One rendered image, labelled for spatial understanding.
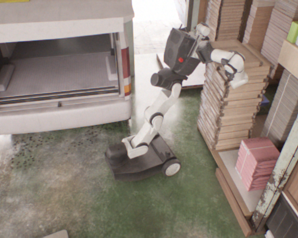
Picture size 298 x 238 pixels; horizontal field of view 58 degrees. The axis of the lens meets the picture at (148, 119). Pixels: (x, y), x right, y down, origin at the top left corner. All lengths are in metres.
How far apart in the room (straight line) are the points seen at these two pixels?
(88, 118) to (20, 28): 1.63
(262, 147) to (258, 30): 2.30
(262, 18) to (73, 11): 3.41
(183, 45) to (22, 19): 1.22
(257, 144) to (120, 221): 1.39
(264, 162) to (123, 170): 1.25
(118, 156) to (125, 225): 0.61
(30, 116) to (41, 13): 1.63
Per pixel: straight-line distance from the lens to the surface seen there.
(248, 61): 2.47
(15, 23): 1.36
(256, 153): 2.51
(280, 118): 2.68
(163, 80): 2.27
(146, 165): 2.64
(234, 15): 4.38
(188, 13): 4.76
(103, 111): 2.81
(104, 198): 2.65
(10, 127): 3.01
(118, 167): 2.62
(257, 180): 2.61
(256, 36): 4.52
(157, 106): 2.43
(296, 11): 4.06
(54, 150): 3.19
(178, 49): 2.16
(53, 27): 1.34
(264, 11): 4.40
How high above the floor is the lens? 2.16
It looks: 39 degrees down
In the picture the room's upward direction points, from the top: straight up
